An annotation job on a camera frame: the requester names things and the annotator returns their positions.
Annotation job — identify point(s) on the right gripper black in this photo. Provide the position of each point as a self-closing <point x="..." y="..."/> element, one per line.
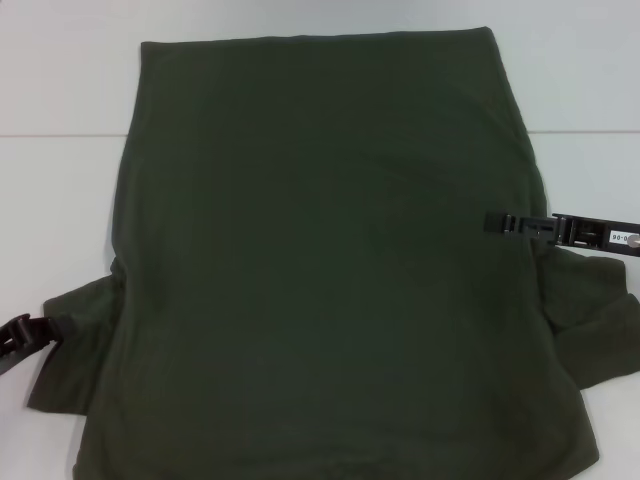
<point x="595" y="237"/>

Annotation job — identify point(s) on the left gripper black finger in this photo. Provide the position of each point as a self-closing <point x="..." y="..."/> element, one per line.
<point x="47" y="331"/>
<point x="22" y="359"/>

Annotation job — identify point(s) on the dark green shirt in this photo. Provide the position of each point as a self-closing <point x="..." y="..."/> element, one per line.
<point x="320" y="250"/>

